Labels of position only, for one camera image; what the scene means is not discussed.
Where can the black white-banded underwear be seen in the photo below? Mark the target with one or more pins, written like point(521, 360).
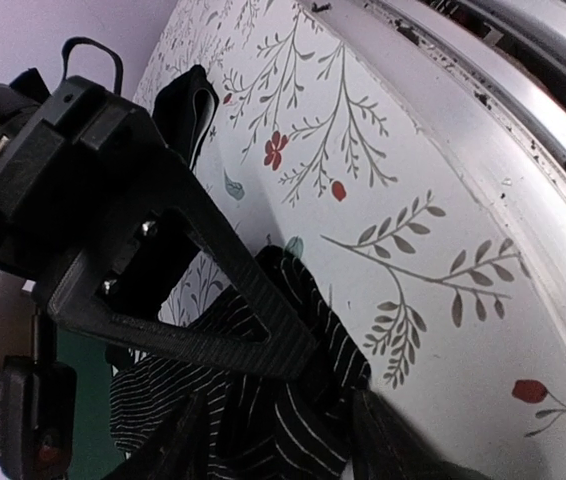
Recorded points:
point(183, 113)

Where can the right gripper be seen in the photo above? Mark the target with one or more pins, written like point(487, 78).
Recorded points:
point(61, 162)

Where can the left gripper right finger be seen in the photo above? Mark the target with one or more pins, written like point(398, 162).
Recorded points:
point(386, 446)

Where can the green divided storage box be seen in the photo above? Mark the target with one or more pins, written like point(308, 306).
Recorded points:
point(94, 451)

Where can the front aluminium rail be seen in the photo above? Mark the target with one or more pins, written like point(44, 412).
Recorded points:
point(502, 134)

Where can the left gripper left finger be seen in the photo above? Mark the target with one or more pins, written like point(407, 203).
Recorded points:
point(179, 448)

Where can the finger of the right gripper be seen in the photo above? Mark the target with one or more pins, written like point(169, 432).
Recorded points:
point(137, 249)

